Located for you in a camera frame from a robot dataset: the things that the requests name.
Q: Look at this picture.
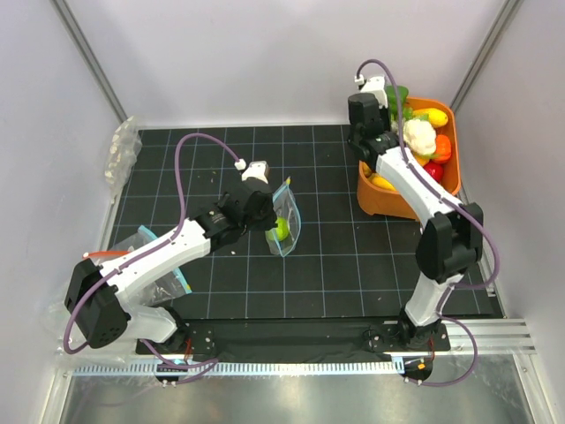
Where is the green bell pepper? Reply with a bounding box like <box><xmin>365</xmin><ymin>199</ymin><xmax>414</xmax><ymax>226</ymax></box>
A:
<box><xmin>385</xmin><ymin>85</ymin><xmax>410</xmax><ymax>114</ymax></box>

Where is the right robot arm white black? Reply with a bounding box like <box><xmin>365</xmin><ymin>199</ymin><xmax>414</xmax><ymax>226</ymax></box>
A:
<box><xmin>347</xmin><ymin>92</ymin><xmax>484</xmax><ymax>350</ymax></box>

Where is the pile of clear zip bags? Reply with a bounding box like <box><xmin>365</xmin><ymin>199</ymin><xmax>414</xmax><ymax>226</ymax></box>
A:
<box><xmin>43</xmin><ymin>249</ymin><xmax>147</xmax><ymax>367</ymax></box>

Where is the yellow star fruit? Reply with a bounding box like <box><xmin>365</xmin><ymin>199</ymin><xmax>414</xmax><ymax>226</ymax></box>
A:
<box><xmin>362</xmin><ymin>163</ymin><xmax>396</xmax><ymax>192</ymax></box>

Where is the white cauliflower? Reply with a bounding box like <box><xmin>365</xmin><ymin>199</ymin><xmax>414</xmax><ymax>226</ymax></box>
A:
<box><xmin>403</xmin><ymin>119</ymin><xmax>436</xmax><ymax>155</ymax></box>

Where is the bag of white pieces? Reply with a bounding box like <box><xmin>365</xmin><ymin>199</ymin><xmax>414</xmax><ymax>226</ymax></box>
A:
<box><xmin>104</xmin><ymin>116</ymin><xmax>142</xmax><ymax>204</ymax></box>

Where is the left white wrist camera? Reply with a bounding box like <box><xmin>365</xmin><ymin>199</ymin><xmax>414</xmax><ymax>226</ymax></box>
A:
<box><xmin>234</xmin><ymin>158</ymin><xmax>269</xmax><ymax>184</ymax></box>

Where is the red apple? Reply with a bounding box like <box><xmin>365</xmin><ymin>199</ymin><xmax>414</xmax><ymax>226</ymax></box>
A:
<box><xmin>424</xmin><ymin>162</ymin><xmax>444</xmax><ymax>183</ymax></box>

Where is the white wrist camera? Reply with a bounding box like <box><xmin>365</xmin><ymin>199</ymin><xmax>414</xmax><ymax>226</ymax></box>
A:
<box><xmin>234</xmin><ymin>158</ymin><xmax>269</xmax><ymax>184</ymax></box>
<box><xmin>354</xmin><ymin>74</ymin><xmax>388</xmax><ymax>109</ymax></box>

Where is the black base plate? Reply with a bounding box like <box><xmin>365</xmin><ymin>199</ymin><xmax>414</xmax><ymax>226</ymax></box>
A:
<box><xmin>157</xmin><ymin>317</ymin><xmax>450</xmax><ymax>362</ymax></box>

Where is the spare zip bag blue zipper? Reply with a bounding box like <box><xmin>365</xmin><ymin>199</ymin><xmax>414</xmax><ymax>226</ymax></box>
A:
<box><xmin>110</xmin><ymin>225</ymin><xmax>192</xmax><ymax>307</ymax></box>

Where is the small orange pumpkin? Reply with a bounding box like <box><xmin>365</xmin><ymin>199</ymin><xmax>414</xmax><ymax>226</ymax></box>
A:
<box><xmin>432</xmin><ymin>134</ymin><xmax>452</xmax><ymax>164</ymax></box>

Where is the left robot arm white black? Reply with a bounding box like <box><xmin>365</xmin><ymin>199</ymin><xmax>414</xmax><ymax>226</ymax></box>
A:
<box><xmin>64</xmin><ymin>177</ymin><xmax>276</xmax><ymax>354</ymax></box>

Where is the slotted cable duct rail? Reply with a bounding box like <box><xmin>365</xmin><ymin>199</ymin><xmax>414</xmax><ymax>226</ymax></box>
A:
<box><xmin>73</xmin><ymin>358</ymin><xmax>404</xmax><ymax>377</ymax></box>

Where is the orange plastic basket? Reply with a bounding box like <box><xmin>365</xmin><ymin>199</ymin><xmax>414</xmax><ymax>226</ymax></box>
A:
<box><xmin>357</xmin><ymin>96</ymin><xmax>462</xmax><ymax>221</ymax></box>

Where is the black gridded mat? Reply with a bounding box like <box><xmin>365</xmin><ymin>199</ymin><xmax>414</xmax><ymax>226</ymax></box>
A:
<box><xmin>105</xmin><ymin>124</ymin><xmax>504</xmax><ymax>320</ymax></box>

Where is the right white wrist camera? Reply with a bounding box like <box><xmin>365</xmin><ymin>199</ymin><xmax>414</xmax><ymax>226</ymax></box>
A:
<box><xmin>354</xmin><ymin>74</ymin><xmax>388</xmax><ymax>109</ymax></box>

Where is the yellow mango fruit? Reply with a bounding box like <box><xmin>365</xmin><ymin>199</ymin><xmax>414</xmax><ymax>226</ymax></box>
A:
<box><xmin>413</xmin><ymin>108</ymin><xmax>449</xmax><ymax>128</ymax></box>

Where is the green lime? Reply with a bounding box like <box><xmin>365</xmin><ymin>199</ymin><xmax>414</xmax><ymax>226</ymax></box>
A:
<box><xmin>266</xmin><ymin>216</ymin><xmax>290</xmax><ymax>241</ymax></box>

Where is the clear zip bag blue zipper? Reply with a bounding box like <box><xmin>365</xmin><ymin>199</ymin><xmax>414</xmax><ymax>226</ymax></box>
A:
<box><xmin>265</xmin><ymin>177</ymin><xmax>302</xmax><ymax>257</ymax></box>

